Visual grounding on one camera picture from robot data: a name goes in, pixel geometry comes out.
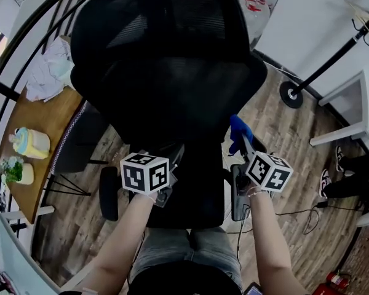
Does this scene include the black floor cable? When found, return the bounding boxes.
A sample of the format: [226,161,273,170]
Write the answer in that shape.
[276,203,364,237]

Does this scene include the dark grey fabric chair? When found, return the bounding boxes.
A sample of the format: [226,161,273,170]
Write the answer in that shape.
[50,100,111,178]

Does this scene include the person's black shirt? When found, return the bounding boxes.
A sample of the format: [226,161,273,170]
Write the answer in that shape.
[58,259,244,295]

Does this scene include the thin right wrist bracelet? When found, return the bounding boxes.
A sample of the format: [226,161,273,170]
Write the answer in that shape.
[247,187,267,198]

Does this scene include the smartphone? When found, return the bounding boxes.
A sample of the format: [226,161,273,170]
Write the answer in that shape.
[242,281,264,295]

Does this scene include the potted plant in pale pot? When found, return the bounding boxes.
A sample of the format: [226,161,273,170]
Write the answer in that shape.
[0,155,35,185]

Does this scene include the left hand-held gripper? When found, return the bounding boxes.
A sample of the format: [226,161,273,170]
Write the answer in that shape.
[119,143,186,209]

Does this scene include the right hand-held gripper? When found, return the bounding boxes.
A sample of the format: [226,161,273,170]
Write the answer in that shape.
[232,132,295,197]

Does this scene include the blue cloth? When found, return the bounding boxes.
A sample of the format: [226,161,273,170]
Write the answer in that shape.
[228,114,255,157]

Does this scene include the person's right forearm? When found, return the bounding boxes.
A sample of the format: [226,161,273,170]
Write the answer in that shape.
[248,189,309,295]

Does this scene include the white desk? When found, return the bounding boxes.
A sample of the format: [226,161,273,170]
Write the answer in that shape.
[309,70,369,159]

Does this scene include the black coat rack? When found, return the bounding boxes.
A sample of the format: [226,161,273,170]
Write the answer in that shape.
[279,0,369,109]

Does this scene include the wooden clothes hanger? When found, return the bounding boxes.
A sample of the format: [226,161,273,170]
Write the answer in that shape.
[343,0,369,28]

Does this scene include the red fire extinguisher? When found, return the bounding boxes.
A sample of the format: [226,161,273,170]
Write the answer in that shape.
[312,270,352,295]

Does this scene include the black stair railing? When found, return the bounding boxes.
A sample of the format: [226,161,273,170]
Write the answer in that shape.
[0,0,112,166]

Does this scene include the wooden table with hairpin legs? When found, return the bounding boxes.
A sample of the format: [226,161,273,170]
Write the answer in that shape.
[0,35,87,226]

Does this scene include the person's left forearm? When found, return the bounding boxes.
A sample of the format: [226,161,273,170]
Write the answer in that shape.
[76,192,160,295]

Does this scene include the white patterned crumpled cloth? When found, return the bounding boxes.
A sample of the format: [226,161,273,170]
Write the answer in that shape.
[25,37,76,103]

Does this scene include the large white table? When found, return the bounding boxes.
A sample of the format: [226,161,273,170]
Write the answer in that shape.
[0,211,63,295]

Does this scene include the black mesh office chair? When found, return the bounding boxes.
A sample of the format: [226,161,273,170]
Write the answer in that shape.
[69,0,269,230]

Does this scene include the yellow and blue pitcher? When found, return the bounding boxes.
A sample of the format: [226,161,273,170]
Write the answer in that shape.
[8,127,51,160]

